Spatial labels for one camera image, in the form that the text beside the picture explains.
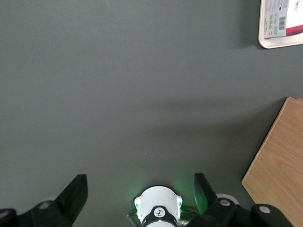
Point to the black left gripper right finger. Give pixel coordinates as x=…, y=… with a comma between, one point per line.
x=225, y=215

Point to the wooden two-drawer cabinet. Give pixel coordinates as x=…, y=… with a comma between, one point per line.
x=281, y=165

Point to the beige rectangular tray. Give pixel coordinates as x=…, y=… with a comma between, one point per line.
x=279, y=42

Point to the red cookie box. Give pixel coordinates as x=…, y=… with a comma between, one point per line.
x=281, y=19

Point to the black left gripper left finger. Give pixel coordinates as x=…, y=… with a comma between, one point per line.
x=64, y=208

